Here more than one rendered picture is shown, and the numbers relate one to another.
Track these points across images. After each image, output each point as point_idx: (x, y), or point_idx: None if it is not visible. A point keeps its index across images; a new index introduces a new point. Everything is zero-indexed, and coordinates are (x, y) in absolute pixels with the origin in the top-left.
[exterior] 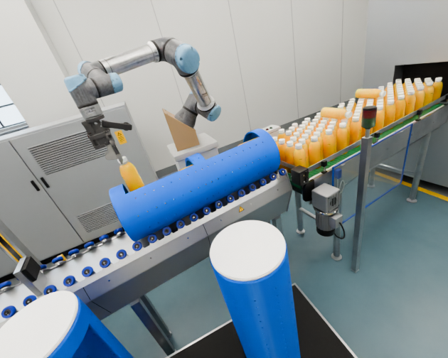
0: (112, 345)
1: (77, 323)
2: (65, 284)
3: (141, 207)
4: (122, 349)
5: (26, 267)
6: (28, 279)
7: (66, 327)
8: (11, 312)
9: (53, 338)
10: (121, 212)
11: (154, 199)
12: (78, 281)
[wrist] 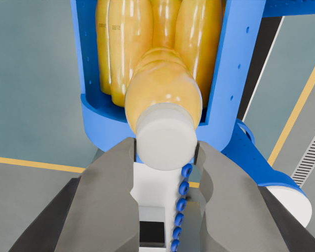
0: (250, 141)
1: (292, 184)
2: (186, 192)
3: (243, 87)
4: (234, 129)
5: (160, 242)
6: (165, 231)
7: (299, 195)
8: (180, 230)
9: (300, 204)
10: (230, 135)
11: (254, 42)
12: (180, 176)
